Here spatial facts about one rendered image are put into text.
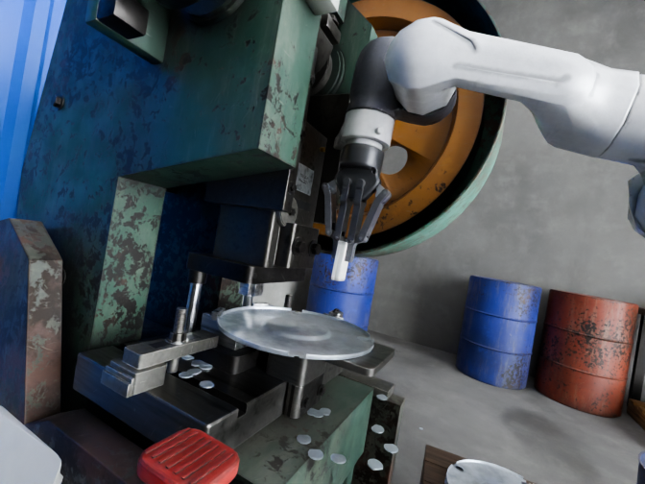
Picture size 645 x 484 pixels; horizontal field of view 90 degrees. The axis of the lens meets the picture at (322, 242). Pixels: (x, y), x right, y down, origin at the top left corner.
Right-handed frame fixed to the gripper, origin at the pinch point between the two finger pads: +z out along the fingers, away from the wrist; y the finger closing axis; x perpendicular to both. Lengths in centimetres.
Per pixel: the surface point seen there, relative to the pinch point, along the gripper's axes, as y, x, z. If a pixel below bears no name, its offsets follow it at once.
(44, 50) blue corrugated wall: -132, 3, -51
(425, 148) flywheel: 3.0, 36.4, -33.1
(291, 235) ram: -8.4, -4.7, -2.7
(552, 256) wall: 82, 329, -30
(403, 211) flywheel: 1.2, 33.1, -14.6
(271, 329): -8.1, -5.7, 14.0
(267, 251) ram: -11.2, -7.0, 0.8
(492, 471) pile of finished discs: 36, 57, 53
